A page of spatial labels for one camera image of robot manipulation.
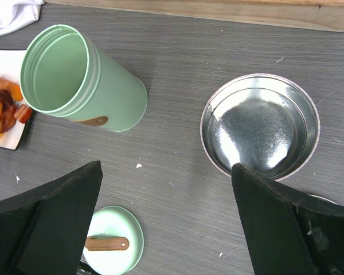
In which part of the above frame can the round silver tin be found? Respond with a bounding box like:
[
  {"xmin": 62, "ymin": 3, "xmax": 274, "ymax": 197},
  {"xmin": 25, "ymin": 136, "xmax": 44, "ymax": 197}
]
[{"xmin": 200, "ymin": 73, "xmax": 320, "ymax": 180}]

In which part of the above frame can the silver embossed tin lid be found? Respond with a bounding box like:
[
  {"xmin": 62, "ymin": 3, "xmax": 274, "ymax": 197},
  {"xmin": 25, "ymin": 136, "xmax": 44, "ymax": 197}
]
[{"xmin": 308, "ymin": 194, "xmax": 338, "ymax": 205}]

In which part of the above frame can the mint green canister lid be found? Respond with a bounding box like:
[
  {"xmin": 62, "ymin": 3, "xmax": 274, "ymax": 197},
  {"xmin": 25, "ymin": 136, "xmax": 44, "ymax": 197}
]
[{"xmin": 83, "ymin": 206, "xmax": 144, "ymax": 274}]

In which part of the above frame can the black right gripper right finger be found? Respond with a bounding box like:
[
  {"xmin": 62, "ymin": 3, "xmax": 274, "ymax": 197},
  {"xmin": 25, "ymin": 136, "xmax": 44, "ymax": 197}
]
[{"xmin": 231, "ymin": 163, "xmax": 344, "ymax": 274}]

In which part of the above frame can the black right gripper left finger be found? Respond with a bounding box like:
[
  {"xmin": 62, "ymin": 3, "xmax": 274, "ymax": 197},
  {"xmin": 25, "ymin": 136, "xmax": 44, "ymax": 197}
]
[{"xmin": 0, "ymin": 161, "xmax": 103, "ymax": 274}]

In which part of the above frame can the wooden clothes rack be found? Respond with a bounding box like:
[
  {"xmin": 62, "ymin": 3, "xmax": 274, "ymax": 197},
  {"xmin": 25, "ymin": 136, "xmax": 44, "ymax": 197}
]
[{"xmin": 58, "ymin": 0, "xmax": 344, "ymax": 32}]

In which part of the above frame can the white square plate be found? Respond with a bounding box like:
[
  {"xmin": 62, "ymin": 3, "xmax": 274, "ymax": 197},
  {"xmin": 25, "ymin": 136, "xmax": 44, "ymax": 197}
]
[{"xmin": 0, "ymin": 50, "xmax": 32, "ymax": 151}]

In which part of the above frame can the purple octopus tentacle piece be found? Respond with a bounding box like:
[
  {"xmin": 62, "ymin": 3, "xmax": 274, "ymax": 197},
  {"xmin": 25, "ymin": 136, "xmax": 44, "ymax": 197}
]
[{"xmin": 0, "ymin": 90, "xmax": 14, "ymax": 108}]

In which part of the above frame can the white cloth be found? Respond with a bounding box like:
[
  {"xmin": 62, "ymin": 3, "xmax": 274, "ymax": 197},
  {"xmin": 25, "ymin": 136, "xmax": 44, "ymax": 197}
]
[{"xmin": 0, "ymin": 0, "xmax": 45, "ymax": 36}]

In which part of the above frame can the mint green tin canister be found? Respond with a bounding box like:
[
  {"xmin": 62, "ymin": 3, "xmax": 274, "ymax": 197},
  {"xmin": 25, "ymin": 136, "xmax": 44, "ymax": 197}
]
[{"xmin": 19, "ymin": 25, "xmax": 148, "ymax": 132}]

